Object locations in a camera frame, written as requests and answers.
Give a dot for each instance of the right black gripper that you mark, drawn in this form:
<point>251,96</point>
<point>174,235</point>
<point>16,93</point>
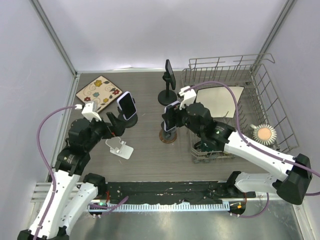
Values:
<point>164,116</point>

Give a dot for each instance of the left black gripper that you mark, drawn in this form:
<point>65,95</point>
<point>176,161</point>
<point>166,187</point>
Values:
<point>117,128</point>

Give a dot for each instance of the purple-cased phone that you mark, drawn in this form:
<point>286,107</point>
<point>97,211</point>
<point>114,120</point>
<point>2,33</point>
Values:
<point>171,118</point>
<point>127,105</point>

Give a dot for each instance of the wooden-base grey phone stand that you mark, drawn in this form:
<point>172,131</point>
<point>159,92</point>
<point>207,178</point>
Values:
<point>168,137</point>

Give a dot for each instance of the white folding phone stand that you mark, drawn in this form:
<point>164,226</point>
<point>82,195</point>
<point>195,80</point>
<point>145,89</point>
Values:
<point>119,147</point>

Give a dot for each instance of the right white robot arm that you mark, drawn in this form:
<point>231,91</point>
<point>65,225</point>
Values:
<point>287,176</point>

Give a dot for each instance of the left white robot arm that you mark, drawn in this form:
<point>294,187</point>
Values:
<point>59,211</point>

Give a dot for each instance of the black round-base left stand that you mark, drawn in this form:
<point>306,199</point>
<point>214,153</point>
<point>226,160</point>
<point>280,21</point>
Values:
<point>129,123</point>

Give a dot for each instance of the tall black phone stand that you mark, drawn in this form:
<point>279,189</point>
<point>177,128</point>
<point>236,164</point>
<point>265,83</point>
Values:
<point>167,96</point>

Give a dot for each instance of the black phone on tall stand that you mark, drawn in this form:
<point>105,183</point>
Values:
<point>170,74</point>

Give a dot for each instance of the floral square trivet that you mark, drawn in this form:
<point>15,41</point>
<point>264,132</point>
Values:
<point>102,91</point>

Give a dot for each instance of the dark green mug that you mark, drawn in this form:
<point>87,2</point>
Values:
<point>200,146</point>

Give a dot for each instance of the white square plate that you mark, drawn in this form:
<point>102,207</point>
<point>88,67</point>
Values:
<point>218,100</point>

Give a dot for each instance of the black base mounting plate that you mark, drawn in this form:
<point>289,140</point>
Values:
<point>170,192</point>

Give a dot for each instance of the ribbed cup with peach inside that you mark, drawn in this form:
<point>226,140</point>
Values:
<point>264,134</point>

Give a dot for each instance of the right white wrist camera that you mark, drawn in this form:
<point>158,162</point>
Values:
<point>188,96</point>

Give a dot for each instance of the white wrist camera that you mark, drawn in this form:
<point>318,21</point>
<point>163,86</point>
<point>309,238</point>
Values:
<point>89,111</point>
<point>188,96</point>

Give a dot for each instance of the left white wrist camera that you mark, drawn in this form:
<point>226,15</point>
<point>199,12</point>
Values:
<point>89,111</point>

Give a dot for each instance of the white slotted cable duct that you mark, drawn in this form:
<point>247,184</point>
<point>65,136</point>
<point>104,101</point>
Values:
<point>182,207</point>

